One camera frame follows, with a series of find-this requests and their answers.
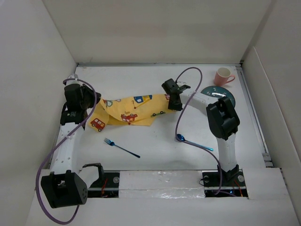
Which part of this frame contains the yellow cartoon vehicle cloth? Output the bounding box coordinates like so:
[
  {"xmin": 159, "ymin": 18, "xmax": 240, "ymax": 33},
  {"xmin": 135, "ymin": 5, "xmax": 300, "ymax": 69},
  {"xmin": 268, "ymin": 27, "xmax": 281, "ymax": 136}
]
[{"xmin": 88, "ymin": 94, "xmax": 173, "ymax": 132}]

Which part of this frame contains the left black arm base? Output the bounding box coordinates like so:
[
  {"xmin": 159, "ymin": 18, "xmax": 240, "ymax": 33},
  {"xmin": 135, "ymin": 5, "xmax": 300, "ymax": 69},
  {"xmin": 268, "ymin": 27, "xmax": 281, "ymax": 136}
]
[{"xmin": 79, "ymin": 170, "xmax": 119, "ymax": 199}]

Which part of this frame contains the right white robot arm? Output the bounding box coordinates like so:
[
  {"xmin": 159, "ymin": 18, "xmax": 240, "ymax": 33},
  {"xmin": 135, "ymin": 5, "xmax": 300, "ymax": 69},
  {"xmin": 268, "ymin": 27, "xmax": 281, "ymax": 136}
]
[{"xmin": 162, "ymin": 79, "xmax": 240, "ymax": 186}]

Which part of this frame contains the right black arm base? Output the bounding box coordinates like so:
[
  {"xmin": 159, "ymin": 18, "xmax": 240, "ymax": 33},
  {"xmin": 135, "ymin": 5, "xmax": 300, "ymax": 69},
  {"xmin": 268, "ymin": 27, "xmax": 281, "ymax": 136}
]
[{"xmin": 199, "ymin": 169, "xmax": 248, "ymax": 198}]

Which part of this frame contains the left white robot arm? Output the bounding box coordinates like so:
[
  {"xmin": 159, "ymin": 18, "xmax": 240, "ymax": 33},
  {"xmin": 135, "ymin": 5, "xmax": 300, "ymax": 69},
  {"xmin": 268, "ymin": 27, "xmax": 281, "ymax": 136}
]
[{"xmin": 40, "ymin": 74, "xmax": 105, "ymax": 209}]

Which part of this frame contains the blue metal spoon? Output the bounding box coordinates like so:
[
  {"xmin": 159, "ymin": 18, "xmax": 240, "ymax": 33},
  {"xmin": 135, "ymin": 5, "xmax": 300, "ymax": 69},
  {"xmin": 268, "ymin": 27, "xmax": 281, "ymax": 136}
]
[{"xmin": 175, "ymin": 134, "xmax": 214, "ymax": 152}]

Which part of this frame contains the teal ceramic plate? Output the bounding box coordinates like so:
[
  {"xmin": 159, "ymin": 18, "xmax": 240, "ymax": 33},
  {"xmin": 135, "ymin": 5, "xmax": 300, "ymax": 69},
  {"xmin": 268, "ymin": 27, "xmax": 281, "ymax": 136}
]
[{"xmin": 201, "ymin": 86, "xmax": 236, "ymax": 107}]

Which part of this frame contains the pink ceramic mug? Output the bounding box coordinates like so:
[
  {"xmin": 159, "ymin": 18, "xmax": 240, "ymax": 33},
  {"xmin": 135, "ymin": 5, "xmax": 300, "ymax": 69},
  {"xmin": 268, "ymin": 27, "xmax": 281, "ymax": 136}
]
[{"xmin": 214, "ymin": 67, "xmax": 236, "ymax": 86}]

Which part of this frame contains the blue metal fork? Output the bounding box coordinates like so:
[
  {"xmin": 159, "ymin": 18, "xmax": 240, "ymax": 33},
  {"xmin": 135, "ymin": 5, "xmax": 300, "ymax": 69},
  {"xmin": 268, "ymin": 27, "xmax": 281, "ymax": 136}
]
[{"xmin": 104, "ymin": 138, "xmax": 140, "ymax": 158}]

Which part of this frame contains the white foam front block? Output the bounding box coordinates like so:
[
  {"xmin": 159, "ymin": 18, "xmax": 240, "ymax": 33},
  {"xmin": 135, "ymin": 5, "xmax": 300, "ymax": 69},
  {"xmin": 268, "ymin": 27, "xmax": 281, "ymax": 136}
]
[{"xmin": 119, "ymin": 170, "xmax": 205, "ymax": 199}]

